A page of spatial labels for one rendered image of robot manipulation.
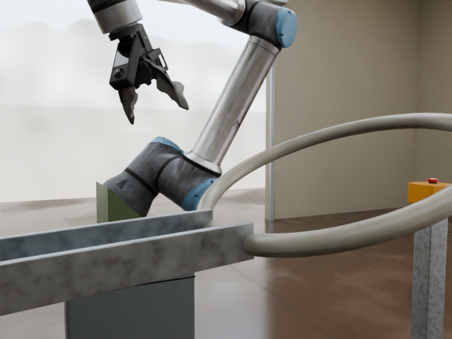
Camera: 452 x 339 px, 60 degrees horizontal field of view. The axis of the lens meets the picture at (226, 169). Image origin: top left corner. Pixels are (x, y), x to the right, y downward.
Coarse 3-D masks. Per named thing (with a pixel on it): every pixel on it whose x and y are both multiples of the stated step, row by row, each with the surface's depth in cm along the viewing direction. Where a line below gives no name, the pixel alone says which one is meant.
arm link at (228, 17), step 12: (180, 0) 112; (192, 0) 112; (204, 0) 114; (216, 0) 117; (228, 0) 122; (240, 0) 126; (252, 0) 129; (216, 12) 122; (228, 12) 124; (240, 12) 127; (228, 24) 130; (240, 24) 130
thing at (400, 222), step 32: (352, 128) 84; (384, 128) 80; (448, 128) 67; (256, 160) 85; (224, 192) 78; (448, 192) 44; (352, 224) 45; (384, 224) 43; (416, 224) 43; (288, 256) 47
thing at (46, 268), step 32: (96, 224) 52; (128, 224) 54; (160, 224) 56; (192, 224) 59; (0, 256) 46; (32, 256) 39; (64, 256) 39; (96, 256) 41; (128, 256) 43; (160, 256) 45; (192, 256) 47; (224, 256) 49; (0, 288) 37; (32, 288) 38; (64, 288) 40; (96, 288) 41
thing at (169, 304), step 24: (144, 288) 124; (168, 288) 127; (192, 288) 130; (72, 312) 115; (96, 312) 118; (120, 312) 121; (144, 312) 124; (168, 312) 127; (192, 312) 131; (72, 336) 116; (96, 336) 119; (120, 336) 122; (144, 336) 125; (168, 336) 128; (192, 336) 131
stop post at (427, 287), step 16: (416, 192) 147; (432, 192) 140; (416, 240) 151; (432, 240) 145; (416, 256) 151; (432, 256) 145; (416, 272) 151; (432, 272) 146; (416, 288) 151; (432, 288) 146; (416, 304) 151; (432, 304) 147; (416, 320) 151; (432, 320) 147; (416, 336) 152; (432, 336) 148
